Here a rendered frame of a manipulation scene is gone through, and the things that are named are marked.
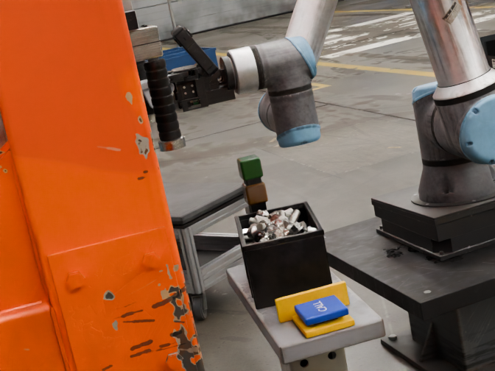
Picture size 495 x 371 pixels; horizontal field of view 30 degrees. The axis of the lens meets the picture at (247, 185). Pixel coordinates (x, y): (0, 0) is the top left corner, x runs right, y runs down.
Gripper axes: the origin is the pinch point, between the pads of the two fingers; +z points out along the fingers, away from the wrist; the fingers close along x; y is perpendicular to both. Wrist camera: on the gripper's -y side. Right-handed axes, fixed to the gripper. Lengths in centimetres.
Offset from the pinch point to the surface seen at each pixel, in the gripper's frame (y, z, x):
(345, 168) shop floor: 83, -103, 220
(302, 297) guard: 34, -16, -46
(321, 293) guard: 35, -19, -46
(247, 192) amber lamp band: 23.1, -16.0, -15.3
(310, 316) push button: 35, -15, -53
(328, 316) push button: 36, -18, -54
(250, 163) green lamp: 17.7, -17.6, -15.4
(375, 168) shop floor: 83, -113, 207
